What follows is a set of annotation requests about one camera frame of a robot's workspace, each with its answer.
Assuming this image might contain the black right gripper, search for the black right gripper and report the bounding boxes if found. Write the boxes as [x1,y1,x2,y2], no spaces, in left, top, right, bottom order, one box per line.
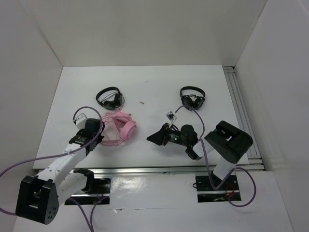
[147,122,189,147]

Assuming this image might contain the aluminium side rail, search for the aluminium side rail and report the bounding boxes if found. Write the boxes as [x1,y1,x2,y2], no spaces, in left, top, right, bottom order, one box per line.
[223,66,265,171]

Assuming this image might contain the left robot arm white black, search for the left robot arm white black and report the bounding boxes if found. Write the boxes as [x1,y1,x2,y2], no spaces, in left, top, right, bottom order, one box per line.
[15,118,105,225]

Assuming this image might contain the black headphones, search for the black headphones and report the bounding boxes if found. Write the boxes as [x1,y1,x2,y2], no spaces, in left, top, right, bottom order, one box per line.
[95,87,125,111]
[180,86,206,111]

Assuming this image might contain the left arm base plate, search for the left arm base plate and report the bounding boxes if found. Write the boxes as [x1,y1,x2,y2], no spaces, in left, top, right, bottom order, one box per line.
[71,178,111,205]

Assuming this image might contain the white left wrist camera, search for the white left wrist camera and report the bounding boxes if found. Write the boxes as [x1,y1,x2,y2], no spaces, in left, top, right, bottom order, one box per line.
[73,113,87,130]

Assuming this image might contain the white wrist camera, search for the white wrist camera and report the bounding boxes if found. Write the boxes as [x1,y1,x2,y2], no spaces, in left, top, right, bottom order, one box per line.
[73,113,87,130]
[166,111,177,127]

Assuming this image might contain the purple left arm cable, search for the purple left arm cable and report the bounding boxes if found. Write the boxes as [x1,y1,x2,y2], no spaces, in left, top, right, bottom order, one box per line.
[0,106,107,232]

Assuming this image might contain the black headphones on left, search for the black headphones on left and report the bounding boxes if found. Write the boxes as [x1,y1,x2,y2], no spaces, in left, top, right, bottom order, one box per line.
[95,87,125,111]

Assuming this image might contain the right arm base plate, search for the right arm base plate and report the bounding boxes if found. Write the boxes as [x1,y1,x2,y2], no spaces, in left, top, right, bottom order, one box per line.
[192,175,241,203]

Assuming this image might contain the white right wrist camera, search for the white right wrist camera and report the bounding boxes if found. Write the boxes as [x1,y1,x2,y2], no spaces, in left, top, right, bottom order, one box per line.
[166,111,177,127]

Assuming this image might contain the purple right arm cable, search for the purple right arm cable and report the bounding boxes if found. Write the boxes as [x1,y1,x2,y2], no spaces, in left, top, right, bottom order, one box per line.
[173,105,257,207]

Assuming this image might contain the pink gaming headset with cable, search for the pink gaming headset with cable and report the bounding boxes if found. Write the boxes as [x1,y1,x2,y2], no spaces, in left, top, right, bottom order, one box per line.
[101,111,137,146]

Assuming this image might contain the black headphones on right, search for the black headphones on right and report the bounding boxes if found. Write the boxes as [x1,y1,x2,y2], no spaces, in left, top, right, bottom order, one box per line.
[180,86,206,111]

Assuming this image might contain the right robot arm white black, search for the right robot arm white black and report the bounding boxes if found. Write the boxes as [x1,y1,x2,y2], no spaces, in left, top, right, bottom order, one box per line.
[146,121,253,190]

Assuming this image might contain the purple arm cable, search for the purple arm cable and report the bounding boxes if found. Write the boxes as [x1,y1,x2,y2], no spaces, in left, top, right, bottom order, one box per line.
[0,106,107,232]
[173,105,257,207]

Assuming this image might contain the aluminium front rail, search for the aluminium front rail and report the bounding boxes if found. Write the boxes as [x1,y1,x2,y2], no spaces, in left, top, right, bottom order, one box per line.
[72,164,265,178]

